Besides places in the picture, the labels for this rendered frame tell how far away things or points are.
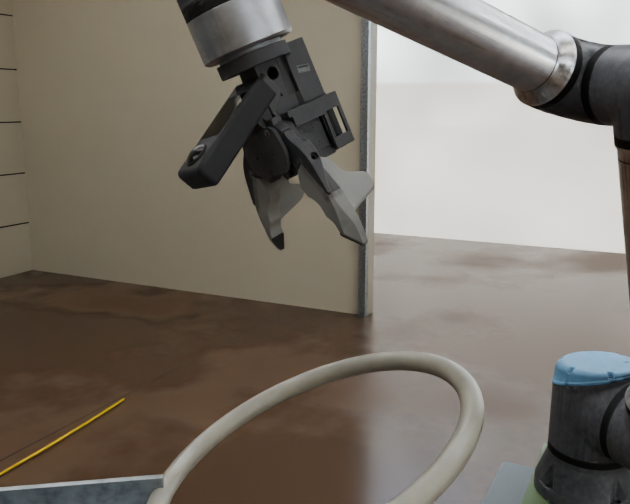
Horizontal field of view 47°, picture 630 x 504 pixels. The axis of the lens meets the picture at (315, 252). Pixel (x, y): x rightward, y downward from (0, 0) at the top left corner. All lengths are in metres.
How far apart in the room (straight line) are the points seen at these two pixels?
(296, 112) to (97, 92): 6.41
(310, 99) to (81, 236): 6.72
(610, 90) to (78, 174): 6.50
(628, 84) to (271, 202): 0.55
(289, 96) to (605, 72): 0.54
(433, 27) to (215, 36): 0.38
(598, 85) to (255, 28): 0.58
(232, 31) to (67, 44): 6.66
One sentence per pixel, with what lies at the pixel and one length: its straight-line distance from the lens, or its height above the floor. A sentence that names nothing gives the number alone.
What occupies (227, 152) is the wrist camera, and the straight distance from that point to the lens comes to 0.66.
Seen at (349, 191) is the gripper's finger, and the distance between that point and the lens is 0.67.
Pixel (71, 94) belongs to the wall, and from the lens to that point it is 7.29.
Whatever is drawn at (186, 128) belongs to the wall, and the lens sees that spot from 6.44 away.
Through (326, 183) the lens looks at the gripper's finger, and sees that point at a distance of 0.65.
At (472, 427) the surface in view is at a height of 1.29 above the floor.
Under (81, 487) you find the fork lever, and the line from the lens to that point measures 1.11.
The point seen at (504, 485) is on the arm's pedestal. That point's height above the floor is 0.85.
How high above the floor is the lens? 1.66
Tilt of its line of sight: 12 degrees down
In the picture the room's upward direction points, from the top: straight up
